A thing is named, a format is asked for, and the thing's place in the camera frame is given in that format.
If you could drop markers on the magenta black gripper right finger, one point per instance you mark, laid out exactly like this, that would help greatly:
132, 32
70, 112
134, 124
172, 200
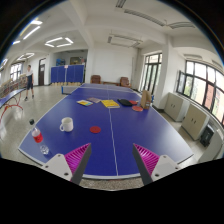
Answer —
151, 166

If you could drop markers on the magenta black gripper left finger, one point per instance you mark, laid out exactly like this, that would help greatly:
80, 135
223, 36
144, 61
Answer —
70, 166

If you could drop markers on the clear water bottle red label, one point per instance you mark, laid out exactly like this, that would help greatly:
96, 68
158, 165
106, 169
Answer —
38, 138

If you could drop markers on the white ceramic mug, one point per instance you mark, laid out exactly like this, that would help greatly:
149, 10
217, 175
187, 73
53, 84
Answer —
66, 124

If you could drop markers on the red round coaster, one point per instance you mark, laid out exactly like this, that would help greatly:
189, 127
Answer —
95, 129

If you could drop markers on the red ping pong paddle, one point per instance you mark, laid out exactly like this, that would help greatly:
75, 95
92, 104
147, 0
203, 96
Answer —
137, 108

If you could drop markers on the blue ping pong table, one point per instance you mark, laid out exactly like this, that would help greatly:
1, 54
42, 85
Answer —
111, 156

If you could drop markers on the beige cabinet near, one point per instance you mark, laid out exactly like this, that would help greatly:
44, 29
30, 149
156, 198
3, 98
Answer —
195, 121

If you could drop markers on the beige cabinet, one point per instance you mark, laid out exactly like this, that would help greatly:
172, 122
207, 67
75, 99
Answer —
176, 107
195, 121

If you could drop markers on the beige cabinet far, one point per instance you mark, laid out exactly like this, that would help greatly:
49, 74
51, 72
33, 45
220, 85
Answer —
176, 107

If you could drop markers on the black bin by cabinet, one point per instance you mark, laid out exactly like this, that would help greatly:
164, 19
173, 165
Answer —
207, 135

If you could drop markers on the colourful booklet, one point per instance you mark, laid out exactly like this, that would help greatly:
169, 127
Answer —
84, 102

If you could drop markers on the brown cardboard box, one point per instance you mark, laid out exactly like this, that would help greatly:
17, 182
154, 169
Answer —
146, 99

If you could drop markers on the small red paddle far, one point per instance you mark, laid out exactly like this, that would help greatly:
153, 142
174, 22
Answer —
133, 102

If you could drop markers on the grey purple booklet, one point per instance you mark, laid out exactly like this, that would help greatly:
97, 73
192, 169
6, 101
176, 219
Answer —
95, 100

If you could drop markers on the black paddle case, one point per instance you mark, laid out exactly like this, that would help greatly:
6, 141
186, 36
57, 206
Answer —
124, 102

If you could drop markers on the yellow book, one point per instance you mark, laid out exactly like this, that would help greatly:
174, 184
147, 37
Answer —
110, 104

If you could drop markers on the brown armchair right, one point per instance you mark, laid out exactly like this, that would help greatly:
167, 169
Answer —
124, 82

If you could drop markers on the brown armchair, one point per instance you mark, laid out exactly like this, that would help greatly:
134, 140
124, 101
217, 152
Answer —
96, 79
124, 82

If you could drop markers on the brown armchair left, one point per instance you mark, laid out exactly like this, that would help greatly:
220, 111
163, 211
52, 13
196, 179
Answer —
96, 79

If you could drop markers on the blue partition screen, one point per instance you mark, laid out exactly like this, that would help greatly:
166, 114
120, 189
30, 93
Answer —
67, 73

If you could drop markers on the person in dark shorts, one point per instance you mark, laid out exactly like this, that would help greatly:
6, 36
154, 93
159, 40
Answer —
29, 82

